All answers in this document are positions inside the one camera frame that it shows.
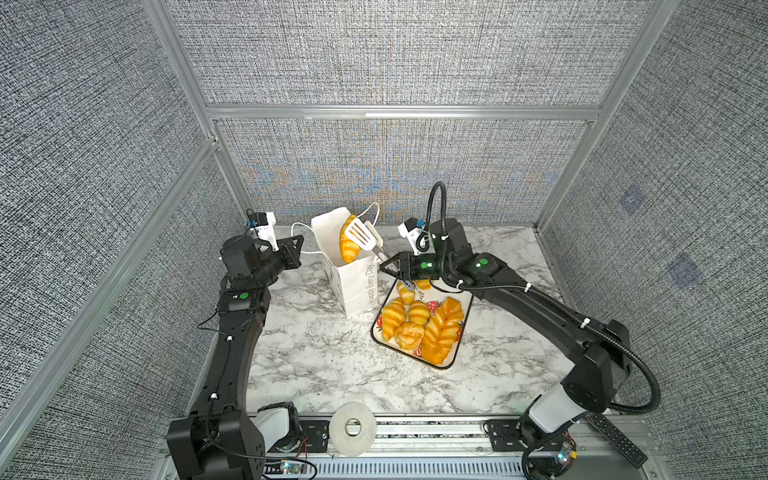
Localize aluminium front rail frame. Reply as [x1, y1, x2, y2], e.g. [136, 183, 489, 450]
[149, 413, 673, 480]

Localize small circuit board right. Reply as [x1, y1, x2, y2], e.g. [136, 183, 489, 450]
[541, 441, 578, 477]

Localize black tv remote control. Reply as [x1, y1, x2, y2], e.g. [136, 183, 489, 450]
[584, 413, 648, 469]

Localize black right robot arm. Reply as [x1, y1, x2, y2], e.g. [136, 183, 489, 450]
[380, 181, 662, 450]

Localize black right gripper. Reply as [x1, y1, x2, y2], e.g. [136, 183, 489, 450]
[379, 251, 456, 281]

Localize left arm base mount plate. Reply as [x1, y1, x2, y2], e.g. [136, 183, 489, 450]
[269, 417, 330, 454]

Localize small green circuit board left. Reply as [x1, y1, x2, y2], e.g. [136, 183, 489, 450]
[264, 459, 307, 477]

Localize croissant top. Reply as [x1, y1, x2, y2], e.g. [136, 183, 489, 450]
[413, 279, 433, 292]

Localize white paper gift bag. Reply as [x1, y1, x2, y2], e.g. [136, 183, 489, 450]
[291, 207, 379, 318]

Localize small croissant centre of tray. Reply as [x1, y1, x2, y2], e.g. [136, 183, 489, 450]
[408, 301, 431, 326]

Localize round bun bottom left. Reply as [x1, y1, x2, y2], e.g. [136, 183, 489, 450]
[394, 322, 425, 351]

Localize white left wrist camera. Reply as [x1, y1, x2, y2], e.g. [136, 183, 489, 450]
[246, 209, 279, 252]

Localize white tape roll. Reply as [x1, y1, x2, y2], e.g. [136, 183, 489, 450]
[329, 402, 377, 457]

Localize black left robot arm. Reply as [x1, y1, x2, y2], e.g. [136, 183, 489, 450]
[166, 234, 304, 479]

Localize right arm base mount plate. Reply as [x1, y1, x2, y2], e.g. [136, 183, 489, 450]
[482, 417, 576, 455]

